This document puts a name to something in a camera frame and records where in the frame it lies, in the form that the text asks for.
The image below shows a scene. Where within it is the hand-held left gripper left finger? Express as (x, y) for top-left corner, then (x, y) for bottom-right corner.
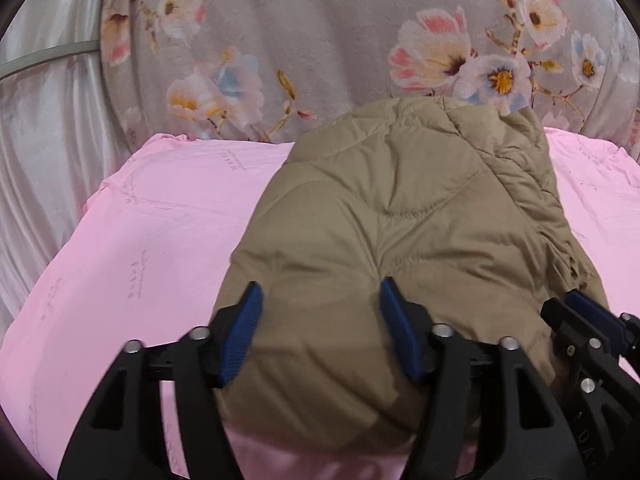
(57, 281), (264, 480)

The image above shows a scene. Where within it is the grey floral blanket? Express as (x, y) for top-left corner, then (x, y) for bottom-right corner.
(97, 0), (640, 161)

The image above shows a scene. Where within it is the pink bed sheet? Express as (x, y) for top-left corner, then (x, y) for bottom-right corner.
(0, 127), (640, 480)

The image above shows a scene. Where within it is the silvery satin cloth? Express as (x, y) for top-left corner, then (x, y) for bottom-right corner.
(0, 0), (151, 331)

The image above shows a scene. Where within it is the grey curved rail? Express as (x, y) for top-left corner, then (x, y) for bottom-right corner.
(0, 40), (101, 81)

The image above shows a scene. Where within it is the khaki quilted puffer jacket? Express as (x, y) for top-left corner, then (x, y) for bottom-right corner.
(212, 95), (611, 443)

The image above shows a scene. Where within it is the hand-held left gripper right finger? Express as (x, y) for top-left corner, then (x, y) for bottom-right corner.
(379, 276), (586, 480)

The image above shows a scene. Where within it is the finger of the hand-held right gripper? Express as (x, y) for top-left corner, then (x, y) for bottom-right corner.
(565, 290), (640, 361)
(541, 297), (617, 362)

